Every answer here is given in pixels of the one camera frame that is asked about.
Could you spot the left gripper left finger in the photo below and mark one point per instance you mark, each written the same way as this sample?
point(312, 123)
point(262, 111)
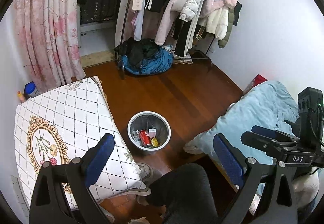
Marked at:
point(62, 192)

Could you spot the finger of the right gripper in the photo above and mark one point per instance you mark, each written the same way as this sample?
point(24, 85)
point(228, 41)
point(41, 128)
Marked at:
point(268, 132)
point(279, 144)

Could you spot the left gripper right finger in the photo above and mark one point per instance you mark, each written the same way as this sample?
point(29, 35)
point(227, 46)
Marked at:
point(277, 203)

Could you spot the white pink toothpaste box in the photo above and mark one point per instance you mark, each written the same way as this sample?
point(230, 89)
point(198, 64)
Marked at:
point(152, 132)

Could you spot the red soda can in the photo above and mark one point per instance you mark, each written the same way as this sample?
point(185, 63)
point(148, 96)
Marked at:
point(145, 138)

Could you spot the yellow snack packet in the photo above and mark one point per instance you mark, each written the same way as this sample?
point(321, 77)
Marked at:
point(154, 142)

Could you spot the white round trash bin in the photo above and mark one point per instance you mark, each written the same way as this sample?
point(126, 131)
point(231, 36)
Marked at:
point(146, 120)

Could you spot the light blue bed blanket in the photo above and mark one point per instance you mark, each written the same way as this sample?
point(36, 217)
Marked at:
point(267, 105)

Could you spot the red box by bed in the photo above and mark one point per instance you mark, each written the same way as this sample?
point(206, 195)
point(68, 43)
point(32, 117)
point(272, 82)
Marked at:
point(256, 81)

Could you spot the white patterned tablecloth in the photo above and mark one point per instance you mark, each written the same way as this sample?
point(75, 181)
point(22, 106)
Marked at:
point(64, 123)

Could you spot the person black trouser leg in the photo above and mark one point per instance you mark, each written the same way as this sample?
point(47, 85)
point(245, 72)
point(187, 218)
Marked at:
point(186, 194)

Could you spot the grey white sneaker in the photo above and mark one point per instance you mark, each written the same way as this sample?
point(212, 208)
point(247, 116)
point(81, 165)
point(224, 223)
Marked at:
point(146, 175)

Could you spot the orange yellow small bottle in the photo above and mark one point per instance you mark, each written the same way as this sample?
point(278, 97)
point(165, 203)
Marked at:
point(21, 97)

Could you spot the blue cap bottle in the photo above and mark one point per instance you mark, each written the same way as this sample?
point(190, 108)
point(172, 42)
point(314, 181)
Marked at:
point(30, 90)

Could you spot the blue black clothes pile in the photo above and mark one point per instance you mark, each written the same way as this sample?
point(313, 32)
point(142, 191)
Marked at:
point(143, 57)

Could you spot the beige door mat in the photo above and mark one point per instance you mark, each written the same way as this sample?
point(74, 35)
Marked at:
point(96, 58)

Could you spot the clothes rack with coats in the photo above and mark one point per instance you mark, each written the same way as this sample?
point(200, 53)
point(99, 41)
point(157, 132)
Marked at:
point(175, 24)

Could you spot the pink floral curtain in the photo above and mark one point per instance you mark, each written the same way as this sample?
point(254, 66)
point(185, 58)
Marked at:
point(47, 35)

